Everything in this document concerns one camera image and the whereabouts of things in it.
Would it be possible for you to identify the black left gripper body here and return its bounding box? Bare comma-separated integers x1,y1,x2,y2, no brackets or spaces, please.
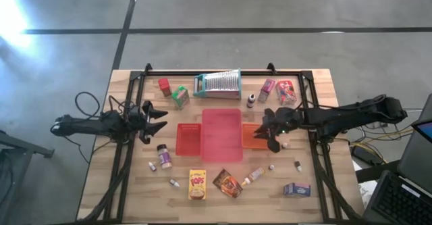
129,105,152,142

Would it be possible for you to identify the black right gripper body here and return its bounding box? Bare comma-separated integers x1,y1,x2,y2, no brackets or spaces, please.
275,107,304,136

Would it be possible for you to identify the pink Raisin Bran box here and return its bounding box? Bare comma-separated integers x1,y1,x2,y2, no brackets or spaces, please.
257,78,277,103

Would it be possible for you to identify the small red box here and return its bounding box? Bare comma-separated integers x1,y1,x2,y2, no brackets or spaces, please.
157,78,173,98

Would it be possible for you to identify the red Froot Loops box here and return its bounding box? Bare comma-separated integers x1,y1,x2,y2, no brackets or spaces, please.
275,79,298,107

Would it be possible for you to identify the green Apple Jacks box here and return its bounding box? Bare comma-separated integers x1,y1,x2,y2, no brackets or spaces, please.
171,84,190,110

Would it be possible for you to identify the yellow mustard squeeze bottle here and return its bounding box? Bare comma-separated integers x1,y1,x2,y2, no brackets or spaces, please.
240,166,266,187

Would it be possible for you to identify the brown taco seasoning packet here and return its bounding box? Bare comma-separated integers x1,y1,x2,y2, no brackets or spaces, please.
212,168,244,199

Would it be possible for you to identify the orange plastic basket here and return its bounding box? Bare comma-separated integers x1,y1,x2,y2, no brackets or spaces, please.
241,122,271,151

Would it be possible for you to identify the purple-label spice jar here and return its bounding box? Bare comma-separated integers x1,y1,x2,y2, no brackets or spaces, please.
156,143,173,170

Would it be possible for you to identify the red plastic basket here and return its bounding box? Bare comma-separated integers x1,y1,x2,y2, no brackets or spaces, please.
175,122,203,157

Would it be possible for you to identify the pink translucent plastic bin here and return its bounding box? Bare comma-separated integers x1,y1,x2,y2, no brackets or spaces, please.
201,108,244,163

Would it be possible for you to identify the small blue carton box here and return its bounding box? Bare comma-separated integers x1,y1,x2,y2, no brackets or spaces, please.
283,182,312,198

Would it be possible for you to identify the teal metal box grater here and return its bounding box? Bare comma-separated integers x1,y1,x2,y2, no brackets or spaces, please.
192,68,242,100

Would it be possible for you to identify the yellow Corn Pops box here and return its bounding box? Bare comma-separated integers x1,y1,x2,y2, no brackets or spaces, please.
188,169,207,201

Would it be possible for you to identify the black power strip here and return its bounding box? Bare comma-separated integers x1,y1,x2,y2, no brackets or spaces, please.
350,145,383,167

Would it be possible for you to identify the grey laptop with screen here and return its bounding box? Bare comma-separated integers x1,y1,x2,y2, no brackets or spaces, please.
396,93,432,185

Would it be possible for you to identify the grey side table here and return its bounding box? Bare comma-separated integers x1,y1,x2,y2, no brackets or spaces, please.
0,130,55,225

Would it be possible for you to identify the black laptop with keyboard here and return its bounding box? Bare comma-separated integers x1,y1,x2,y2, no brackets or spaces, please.
362,169,432,225

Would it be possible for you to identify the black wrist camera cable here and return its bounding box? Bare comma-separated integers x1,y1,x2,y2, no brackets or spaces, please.
107,95,139,115

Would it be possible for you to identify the black aluminium rig frame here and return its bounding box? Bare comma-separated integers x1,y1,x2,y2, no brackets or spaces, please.
76,62,365,225

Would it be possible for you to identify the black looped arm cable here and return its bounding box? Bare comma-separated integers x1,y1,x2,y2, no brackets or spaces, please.
74,91,102,118

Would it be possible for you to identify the yellow floor cable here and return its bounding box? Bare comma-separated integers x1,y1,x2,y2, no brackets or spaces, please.
350,127,415,151

